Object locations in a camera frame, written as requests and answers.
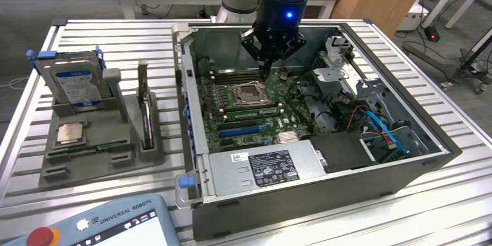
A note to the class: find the black graphics card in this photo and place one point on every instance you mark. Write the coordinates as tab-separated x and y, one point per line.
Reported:
145	119

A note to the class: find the silver drive bracket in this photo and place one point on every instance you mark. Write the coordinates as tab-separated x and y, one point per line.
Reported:
337	44

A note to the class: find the black box with red light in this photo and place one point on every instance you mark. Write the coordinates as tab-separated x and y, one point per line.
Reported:
431	34

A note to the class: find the grey parts rack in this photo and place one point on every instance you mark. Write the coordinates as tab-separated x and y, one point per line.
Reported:
96	168

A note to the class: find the green motherboard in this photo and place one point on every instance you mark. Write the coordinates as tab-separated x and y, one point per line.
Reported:
285	93

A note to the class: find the black long expansion slot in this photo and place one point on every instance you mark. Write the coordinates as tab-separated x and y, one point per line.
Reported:
236	125

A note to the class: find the silver metal disk bay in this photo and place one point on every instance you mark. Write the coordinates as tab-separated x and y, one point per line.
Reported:
331	74

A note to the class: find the blue case release latch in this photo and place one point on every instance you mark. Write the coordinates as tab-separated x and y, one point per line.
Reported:
185	183

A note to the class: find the black floor stand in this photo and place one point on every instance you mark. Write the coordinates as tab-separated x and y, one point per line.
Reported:
431	58

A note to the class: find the RAM slot with white latches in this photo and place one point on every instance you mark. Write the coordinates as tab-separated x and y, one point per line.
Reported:
223	117
237	79
237	73
223	110

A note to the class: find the white floor device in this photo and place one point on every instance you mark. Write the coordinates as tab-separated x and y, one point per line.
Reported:
413	18

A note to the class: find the black open PC case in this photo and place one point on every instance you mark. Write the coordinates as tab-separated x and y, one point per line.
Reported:
307	208

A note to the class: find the grey blue teach pendant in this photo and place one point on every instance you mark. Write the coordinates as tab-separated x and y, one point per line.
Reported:
115	211

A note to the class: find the blue expansion slot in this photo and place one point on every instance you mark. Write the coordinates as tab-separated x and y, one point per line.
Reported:
237	132

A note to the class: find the grey power supply unit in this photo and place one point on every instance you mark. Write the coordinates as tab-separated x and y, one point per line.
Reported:
231	177

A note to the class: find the silver CPU chip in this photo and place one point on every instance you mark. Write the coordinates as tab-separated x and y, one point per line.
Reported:
69	133

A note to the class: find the silver chipset heatsink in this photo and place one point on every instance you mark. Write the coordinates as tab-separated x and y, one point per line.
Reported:
288	137

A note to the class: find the metal CPU socket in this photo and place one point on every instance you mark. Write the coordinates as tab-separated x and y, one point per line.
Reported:
249	93

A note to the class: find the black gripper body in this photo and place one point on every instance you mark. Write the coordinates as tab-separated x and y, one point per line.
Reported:
279	15

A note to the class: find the hard disk in blue caddy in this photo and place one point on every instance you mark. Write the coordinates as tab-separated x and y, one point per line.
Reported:
72	84

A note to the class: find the green RAM stick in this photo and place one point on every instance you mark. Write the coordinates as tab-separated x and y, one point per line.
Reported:
249	115
83	149

